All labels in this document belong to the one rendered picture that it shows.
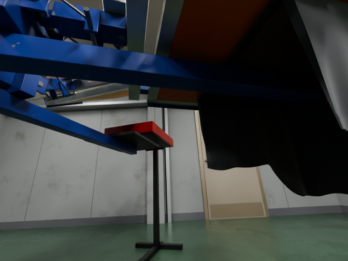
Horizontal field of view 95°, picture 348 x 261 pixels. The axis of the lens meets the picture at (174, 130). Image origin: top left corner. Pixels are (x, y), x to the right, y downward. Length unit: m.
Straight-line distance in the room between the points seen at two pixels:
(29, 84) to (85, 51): 0.38
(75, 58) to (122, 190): 3.07
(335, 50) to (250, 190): 3.17
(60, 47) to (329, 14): 0.56
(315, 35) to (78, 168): 3.73
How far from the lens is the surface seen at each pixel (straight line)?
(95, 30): 0.49
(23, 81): 0.79
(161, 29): 0.46
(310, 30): 0.40
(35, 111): 0.85
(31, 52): 0.48
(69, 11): 0.56
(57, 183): 3.96
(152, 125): 1.31
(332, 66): 0.39
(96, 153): 3.67
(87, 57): 0.45
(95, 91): 1.04
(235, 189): 3.36
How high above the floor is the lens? 0.59
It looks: 19 degrees up
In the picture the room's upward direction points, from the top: 3 degrees counter-clockwise
